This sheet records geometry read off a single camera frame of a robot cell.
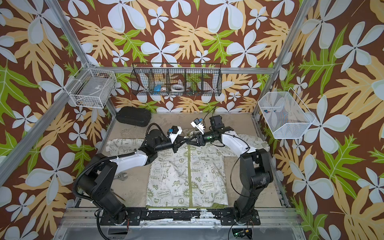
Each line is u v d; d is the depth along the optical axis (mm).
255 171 476
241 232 743
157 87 973
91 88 859
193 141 795
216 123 734
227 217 731
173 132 707
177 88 985
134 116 1093
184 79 911
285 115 839
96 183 459
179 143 761
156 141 680
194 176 884
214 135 686
